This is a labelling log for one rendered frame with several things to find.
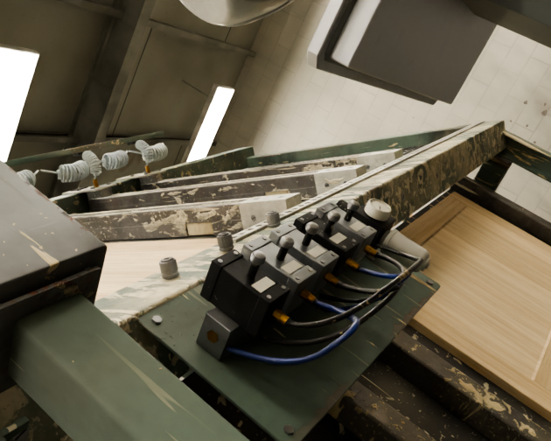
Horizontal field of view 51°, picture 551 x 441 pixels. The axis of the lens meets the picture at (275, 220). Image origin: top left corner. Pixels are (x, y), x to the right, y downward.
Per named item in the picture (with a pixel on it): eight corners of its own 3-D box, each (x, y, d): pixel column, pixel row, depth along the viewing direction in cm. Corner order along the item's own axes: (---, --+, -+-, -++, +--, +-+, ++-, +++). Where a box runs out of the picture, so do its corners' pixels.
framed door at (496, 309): (553, 423, 122) (559, 417, 121) (341, 278, 141) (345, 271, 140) (596, 279, 194) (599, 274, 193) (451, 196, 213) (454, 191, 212)
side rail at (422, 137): (471, 154, 227) (468, 126, 225) (250, 179, 290) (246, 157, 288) (477, 150, 233) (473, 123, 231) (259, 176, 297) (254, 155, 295)
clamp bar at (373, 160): (395, 177, 166) (382, 93, 161) (122, 204, 234) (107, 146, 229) (408, 170, 174) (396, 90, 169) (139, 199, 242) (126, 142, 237)
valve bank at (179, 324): (342, 360, 54) (162, 225, 62) (290, 454, 61) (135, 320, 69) (480, 220, 94) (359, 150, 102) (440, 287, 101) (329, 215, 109)
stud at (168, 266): (171, 281, 80) (166, 261, 80) (159, 281, 82) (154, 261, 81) (183, 275, 82) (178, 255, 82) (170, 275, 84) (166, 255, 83)
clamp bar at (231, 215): (286, 234, 118) (263, 118, 114) (-18, 248, 186) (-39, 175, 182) (310, 221, 126) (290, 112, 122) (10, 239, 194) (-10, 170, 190)
